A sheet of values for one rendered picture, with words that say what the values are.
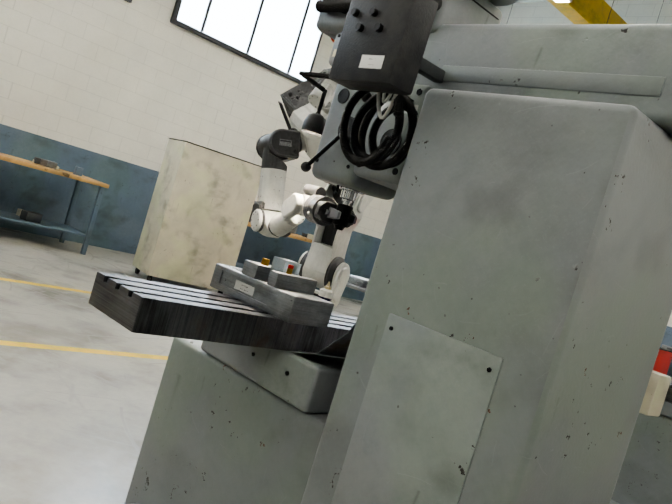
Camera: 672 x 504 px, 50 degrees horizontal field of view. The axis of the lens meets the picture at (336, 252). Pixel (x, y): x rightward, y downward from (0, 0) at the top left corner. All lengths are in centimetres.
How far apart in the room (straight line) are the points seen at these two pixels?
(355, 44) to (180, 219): 655
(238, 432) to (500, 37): 122
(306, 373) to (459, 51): 87
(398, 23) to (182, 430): 133
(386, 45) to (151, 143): 871
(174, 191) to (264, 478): 629
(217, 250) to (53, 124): 271
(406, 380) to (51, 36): 843
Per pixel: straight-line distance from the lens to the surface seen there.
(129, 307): 165
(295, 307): 182
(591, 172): 139
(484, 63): 176
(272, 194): 248
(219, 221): 827
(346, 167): 195
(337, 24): 213
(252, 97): 1101
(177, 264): 818
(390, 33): 160
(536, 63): 168
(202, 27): 1041
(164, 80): 1023
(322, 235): 283
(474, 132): 155
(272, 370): 192
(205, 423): 215
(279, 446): 190
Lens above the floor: 120
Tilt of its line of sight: 2 degrees down
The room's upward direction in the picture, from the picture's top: 17 degrees clockwise
